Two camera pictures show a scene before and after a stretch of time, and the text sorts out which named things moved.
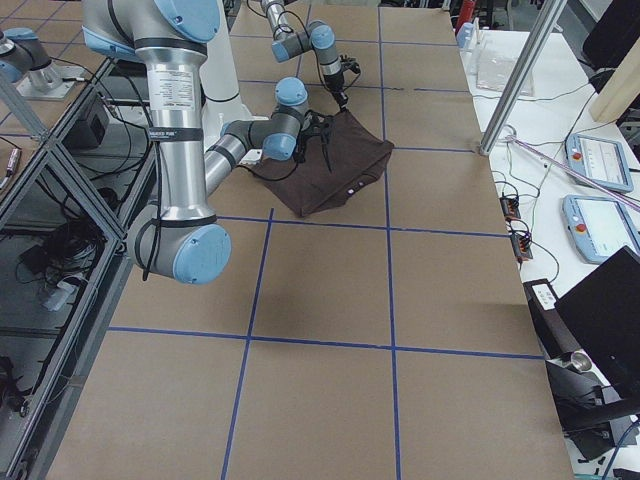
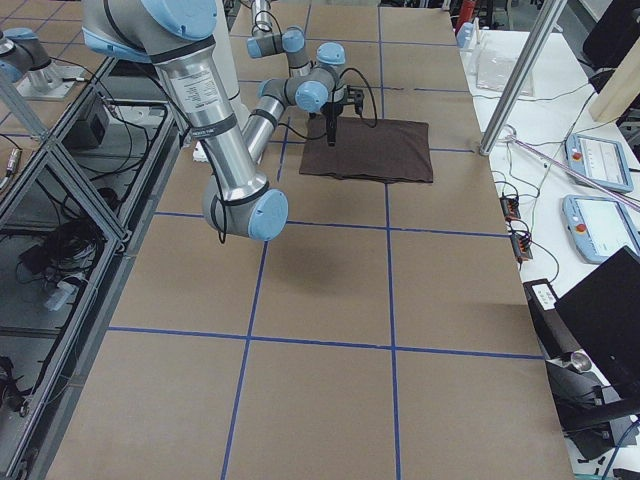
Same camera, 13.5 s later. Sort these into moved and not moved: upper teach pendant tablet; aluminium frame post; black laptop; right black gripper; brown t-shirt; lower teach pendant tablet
Moved: right black gripper; brown t-shirt
Not moved: lower teach pendant tablet; aluminium frame post; black laptop; upper teach pendant tablet
